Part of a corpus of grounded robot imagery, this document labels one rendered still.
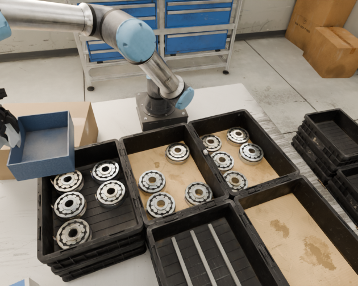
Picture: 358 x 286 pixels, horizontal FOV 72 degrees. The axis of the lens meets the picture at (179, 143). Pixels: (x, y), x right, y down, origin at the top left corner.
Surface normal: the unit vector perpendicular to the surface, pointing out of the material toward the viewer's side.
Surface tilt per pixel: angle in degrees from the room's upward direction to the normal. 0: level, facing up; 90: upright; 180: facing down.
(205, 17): 90
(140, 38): 86
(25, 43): 90
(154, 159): 0
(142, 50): 86
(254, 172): 0
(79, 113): 0
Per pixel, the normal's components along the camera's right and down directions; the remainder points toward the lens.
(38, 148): 0.07, -0.69
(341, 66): 0.07, 0.73
